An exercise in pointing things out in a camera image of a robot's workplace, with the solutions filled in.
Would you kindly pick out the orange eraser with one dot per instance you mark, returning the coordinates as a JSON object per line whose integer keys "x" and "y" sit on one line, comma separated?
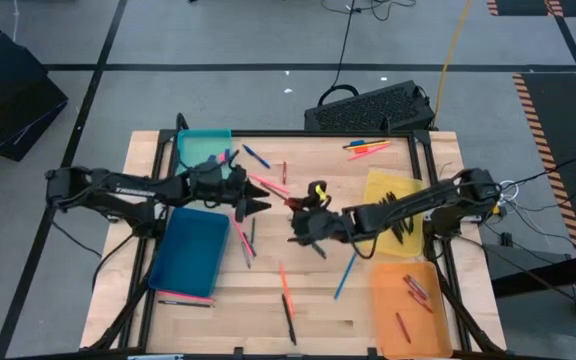
{"x": 361, "y": 149}

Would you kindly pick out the orange plastic bin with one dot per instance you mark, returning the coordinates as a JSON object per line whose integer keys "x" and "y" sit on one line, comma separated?
{"x": 393, "y": 300}

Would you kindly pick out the dark green crayon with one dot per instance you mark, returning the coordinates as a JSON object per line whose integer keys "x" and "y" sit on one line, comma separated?
{"x": 249, "y": 246}
{"x": 252, "y": 230}

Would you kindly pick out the black beam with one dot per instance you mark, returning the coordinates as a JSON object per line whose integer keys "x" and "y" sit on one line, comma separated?
{"x": 543, "y": 272}

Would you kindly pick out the yellow plug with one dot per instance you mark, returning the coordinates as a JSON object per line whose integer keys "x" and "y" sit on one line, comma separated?
{"x": 494, "y": 207}

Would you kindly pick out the yellow tag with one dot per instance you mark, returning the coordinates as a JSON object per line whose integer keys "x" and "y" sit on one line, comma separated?
{"x": 321, "y": 192}

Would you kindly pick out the yellow plastic bin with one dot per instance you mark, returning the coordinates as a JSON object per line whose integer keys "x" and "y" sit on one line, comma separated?
{"x": 378, "y": 247}

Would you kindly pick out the large black box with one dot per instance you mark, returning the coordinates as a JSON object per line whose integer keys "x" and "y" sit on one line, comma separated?
{"x": 8, "y": 95}

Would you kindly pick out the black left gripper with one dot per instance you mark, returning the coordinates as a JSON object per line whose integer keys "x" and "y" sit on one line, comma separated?
{"x": 213, "y": 187}

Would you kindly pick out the yellow pencil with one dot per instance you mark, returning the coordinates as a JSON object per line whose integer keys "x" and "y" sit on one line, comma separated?
{"x": 375, "y": 145}

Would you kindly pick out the teal plastic bin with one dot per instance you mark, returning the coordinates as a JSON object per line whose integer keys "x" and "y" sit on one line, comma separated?
{"x": 193, "y": 145}

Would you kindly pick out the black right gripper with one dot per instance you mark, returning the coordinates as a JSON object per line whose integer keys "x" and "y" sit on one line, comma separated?
{"x": 328, "y": 222}

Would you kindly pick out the brown pencil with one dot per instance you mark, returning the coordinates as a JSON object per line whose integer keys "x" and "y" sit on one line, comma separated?
{"x": 277, "y": 192}

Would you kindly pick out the blue ballpoint pen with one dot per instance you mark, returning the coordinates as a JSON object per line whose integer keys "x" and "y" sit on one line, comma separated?
{"x": 255, "y": 156}

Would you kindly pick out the blue plastic bin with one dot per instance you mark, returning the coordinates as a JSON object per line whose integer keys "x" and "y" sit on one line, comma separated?
{"x": 190, "y": 250}

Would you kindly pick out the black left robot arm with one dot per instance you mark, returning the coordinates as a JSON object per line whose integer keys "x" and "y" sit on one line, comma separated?
{"x": 118, "y": 190}

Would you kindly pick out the black computer case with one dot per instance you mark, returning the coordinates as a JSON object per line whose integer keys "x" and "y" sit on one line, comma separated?
{"x": 368, "y": 107}

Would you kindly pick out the pink eraser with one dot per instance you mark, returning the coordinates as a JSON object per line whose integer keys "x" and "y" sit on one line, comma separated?
{"x": 222, "y": 158}

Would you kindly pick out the blue eraser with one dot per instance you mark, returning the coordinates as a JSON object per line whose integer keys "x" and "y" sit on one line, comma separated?
{"x": 227, "y": 154}
{"x": 211, "y": 158}

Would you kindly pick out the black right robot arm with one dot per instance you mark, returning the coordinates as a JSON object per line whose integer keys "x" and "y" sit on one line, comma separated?
{"x": 418, "y": 205}

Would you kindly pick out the black mat orange striped edge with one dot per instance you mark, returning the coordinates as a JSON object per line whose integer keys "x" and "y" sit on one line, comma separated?
{"x": 553, "y": 150}
{"x": 528, "y": 6}

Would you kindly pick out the pink pencil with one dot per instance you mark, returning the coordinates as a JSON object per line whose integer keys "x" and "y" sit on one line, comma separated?
{"x": 242, "y": 235}
{"x": 268, "y": 183}
{"x": 186, "y": 296}
{"x": 370, "y": 151}

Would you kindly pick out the blue pencil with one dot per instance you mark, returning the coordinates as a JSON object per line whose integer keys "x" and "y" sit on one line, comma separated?
{"x": 345, "y": 275}

